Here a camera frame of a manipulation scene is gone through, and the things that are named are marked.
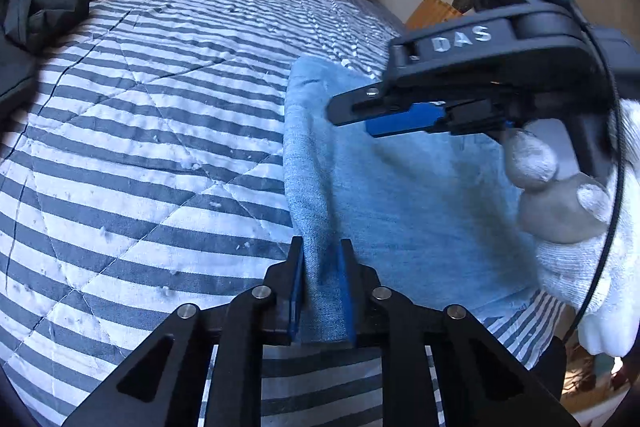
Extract light blue jeans pants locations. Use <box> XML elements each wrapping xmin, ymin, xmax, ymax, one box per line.
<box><xmin>282</xmin><ymin>57</ymin><xmax>546</xmax><ymax>345</ymax></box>

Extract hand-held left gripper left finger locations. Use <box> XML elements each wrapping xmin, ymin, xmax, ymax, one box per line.
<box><xmin>62</xmin><ymin>236</ymin><xmax>305</xmax><ymax>427</ymax></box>

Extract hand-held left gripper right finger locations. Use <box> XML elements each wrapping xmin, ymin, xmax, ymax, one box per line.
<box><xmin>340</xmin><ymin>238</ymin><xmax>581</xmax><ymax>427</ymax></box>

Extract person's right hand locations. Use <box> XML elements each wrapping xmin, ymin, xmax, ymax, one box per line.
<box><xmin>502</xmin><ymin>99</ymin><xmax>640</xmax><ymax>358</ymax></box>

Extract wooden slatted headboard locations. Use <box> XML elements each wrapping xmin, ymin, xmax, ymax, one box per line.
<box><xmin>404</xmin><ymin>0</ymin><xmax>463</xmax><ymax>32</ymax></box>

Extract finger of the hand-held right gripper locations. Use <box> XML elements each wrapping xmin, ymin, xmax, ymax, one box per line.
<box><xmin>365</xmin><ymin>103</ymin><xmax>517</xmax><ymax>139</ymax></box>
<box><xmin>327</xmin><ymin>84</ymin><xmax>451</xmax><ymax>128</ymax></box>

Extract blue white striped bedspread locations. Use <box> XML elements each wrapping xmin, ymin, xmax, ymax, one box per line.
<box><xmin>0</xmin><ymin>0</ymin><xmax>566</xmax><ymax>427</ymax></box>

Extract black cable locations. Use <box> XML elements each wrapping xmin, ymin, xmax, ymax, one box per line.
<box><xmin>530</xmin><ymin>0</ymin><xmax>626</xmax><ymax>348</ymax></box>

